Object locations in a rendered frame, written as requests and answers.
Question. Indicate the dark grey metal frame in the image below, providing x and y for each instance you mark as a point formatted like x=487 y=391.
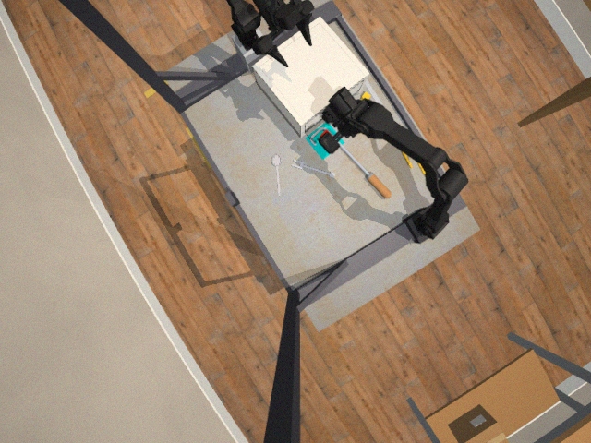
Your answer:
x=283 y=423

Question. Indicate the white box-shaped cabinet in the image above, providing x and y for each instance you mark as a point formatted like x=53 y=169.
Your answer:
x=314 y=74

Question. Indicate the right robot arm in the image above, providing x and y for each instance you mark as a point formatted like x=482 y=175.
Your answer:
x=375 y=121

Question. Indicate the grey flat bar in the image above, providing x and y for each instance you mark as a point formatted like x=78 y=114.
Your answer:
x=373 y=93

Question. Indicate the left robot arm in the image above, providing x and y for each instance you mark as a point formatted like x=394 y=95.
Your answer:
x=246 y=19

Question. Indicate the grey combination wrench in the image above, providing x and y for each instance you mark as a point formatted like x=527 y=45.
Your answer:
x=331 y=175

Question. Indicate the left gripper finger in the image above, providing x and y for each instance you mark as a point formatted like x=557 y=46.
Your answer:
x=273 y=52
x=303 y=26

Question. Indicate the grey spoon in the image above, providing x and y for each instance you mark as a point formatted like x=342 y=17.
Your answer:
x=275 y=162

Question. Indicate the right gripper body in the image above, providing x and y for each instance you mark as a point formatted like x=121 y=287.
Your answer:
x=330 y=143

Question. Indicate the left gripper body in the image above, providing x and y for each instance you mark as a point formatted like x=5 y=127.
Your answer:
x=265 y=43

